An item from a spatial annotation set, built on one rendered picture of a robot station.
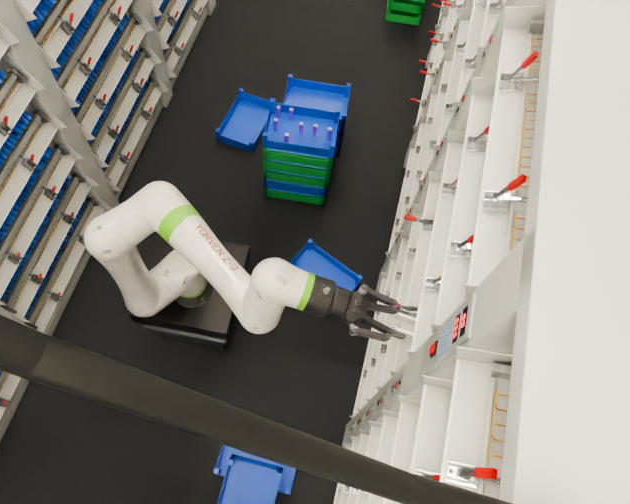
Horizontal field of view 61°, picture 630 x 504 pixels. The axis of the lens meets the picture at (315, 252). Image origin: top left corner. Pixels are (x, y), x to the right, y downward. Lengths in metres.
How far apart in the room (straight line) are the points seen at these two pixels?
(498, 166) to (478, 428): 0.45
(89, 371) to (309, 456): 0.16
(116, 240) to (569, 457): 1.18
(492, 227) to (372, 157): 1.93
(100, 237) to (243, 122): 1.56
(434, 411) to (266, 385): 1.39
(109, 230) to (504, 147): 0.97
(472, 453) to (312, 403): 1.55
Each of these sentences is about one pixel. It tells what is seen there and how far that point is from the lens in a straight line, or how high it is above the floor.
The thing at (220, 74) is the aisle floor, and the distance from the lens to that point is 3.12.
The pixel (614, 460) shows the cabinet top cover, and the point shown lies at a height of 1.75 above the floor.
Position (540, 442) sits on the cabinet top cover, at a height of 1.75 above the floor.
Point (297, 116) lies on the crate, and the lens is 2.41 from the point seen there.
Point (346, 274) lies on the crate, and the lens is 2.48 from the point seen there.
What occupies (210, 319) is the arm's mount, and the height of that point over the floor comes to 0.36.
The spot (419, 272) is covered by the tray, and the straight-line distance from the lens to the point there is 1.50.
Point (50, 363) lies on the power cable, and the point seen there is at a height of 1.98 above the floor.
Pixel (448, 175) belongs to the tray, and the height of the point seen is 1.13.
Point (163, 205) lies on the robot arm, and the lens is 1.48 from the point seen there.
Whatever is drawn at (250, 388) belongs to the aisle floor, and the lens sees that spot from 2.31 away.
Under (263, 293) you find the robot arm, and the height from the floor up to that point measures 1.12.
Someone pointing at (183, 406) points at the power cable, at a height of 1.94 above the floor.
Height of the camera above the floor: 2.27
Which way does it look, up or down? 65 degrees down
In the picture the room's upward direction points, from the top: 9 degrees clockwise
